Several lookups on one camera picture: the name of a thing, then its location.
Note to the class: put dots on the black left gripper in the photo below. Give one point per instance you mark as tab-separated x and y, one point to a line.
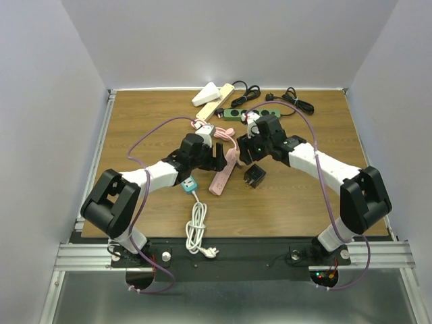
220	161

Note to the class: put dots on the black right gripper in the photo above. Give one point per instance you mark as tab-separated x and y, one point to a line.
242	141

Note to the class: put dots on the pink power strip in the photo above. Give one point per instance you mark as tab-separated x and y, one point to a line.
221	178

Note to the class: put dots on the black charger block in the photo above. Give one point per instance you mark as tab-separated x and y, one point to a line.
254	176

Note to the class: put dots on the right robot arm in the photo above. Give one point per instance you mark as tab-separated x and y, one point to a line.
363	196

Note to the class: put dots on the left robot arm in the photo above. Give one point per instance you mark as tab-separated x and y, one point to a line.
113	199

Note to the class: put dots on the green power strip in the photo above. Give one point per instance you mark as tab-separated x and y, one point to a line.
234	115

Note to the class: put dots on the teal travel adapter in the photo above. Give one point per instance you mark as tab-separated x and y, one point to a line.
189	185

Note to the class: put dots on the cream power strip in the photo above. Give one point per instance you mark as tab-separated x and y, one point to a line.
209	108

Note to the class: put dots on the white wedge adapter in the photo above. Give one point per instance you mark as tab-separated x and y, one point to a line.
208	93

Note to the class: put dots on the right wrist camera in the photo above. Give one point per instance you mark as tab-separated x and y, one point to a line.
250	119

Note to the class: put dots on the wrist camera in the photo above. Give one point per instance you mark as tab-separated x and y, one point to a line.
250	119
206	132

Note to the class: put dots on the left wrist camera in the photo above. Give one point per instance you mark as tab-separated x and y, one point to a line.
206	132

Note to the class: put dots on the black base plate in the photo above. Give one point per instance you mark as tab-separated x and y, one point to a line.
246	259

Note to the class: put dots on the aluminium frame rail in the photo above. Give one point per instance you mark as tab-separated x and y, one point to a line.
58	276

